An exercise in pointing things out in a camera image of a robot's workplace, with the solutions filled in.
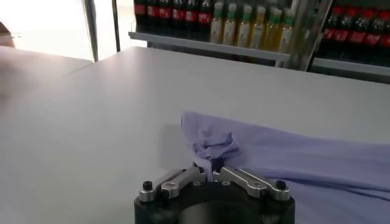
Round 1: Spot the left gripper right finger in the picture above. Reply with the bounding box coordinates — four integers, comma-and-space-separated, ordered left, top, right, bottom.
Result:
214, 166, 292, 202

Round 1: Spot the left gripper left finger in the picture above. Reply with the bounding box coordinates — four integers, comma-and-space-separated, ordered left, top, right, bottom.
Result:
138, 166, 208, 203

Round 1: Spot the purple t-shirt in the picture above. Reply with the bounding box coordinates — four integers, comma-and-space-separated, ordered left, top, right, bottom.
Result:
181, 111, 390, 224

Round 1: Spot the grey metal shelf unit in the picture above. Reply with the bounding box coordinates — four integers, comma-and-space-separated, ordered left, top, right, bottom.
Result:
127, 0, 333, 72
307, 0, 390, 83

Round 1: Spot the yellow juice bottle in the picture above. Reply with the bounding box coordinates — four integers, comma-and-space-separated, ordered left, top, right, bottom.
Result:
223, 2, 238, 46
250, 5, 266, 49
236, 3, 252, 48
210, 1, 224, 43
264, 7, 282, 52
278, 12, 295, 54

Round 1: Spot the black slanted pole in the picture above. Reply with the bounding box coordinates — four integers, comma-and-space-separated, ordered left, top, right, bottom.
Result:
111, 0, 121, 52

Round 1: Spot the red-cap cola bottle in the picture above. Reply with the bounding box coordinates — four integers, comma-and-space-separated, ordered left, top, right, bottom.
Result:
133, 0, 146, 34
146, 0, 159, 36
172, 0, 186, 38
364, 11, 389, 47
185, 0, 199, 40
334, 8, 356, 43
349, 9, 374, 45
197, 0, 213, 41
158, 0, 172, 37
322, 6, 342, 42

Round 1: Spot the open cardboard box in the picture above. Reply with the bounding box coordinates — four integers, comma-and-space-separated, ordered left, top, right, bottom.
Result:
0, 21, 16, 49

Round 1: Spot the grey slanted frame post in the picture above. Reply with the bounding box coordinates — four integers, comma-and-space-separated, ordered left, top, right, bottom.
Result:
81, 0, 100, 63

